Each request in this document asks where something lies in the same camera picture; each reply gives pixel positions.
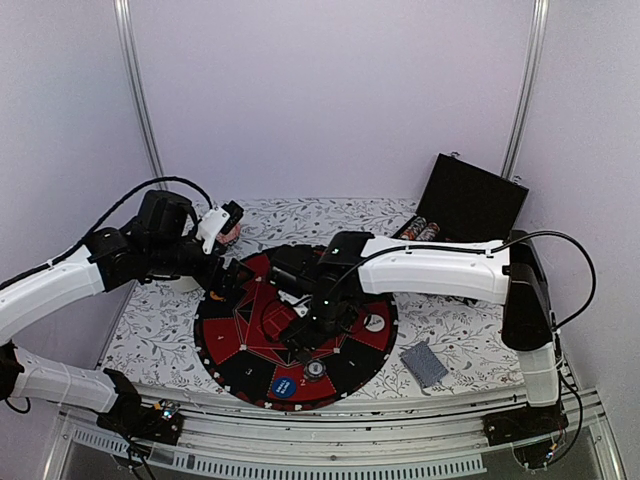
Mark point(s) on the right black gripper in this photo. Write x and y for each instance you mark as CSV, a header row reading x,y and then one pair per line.
x,y
313,341

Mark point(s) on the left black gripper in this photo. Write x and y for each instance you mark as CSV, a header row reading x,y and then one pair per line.
x,y
209,277

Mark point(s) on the small poker chip stack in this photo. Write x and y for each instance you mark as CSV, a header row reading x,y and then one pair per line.
x,y
314,370

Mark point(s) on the orange big blind button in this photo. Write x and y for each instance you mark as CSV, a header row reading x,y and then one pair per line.
x,y
216,297

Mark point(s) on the blue small blind button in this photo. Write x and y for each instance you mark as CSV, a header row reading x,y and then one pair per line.
x,y
283,387

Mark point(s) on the white dealer button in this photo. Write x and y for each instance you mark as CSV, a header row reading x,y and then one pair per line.
x,y
374,323

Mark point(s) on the blue playing card deck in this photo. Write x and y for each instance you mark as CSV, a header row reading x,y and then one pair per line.
x,y
423,364

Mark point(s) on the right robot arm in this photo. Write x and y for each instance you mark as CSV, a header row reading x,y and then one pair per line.
x,y
360,264

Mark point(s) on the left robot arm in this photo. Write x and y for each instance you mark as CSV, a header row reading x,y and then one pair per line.
x,y
101,262

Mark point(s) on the red patterned small bowl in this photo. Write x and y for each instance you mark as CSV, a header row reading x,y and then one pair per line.
x,y
231,237

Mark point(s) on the cream ceramic cup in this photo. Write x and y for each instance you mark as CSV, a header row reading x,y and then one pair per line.
x,y
185,285

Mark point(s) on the round red black poker mat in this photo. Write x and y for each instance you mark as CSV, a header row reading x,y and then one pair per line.
x,y
257,348

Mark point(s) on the chip row back left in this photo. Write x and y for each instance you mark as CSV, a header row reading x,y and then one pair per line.
x,y
414,229

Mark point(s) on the chip row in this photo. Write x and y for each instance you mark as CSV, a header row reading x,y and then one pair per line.
x,y
429,233
414,229

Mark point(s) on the black poker chip case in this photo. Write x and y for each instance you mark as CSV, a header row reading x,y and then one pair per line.
x,y
468,204

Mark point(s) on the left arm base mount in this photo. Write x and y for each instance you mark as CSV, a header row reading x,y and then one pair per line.
x,y
161,422

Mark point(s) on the aluminium front rail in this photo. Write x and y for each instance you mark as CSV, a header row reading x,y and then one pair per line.
x,y
415,437

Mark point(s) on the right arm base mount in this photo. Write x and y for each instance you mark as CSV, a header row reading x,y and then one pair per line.
x,y
535,433

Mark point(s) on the left aluminium frame post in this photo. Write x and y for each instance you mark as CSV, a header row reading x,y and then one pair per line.
x,y
124,25

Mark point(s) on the aluminium frame post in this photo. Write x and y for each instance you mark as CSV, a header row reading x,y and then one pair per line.
x,y
124,25
531,67

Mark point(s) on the right aluminium frame post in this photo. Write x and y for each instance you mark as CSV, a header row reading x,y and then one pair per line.
x,y
531,67

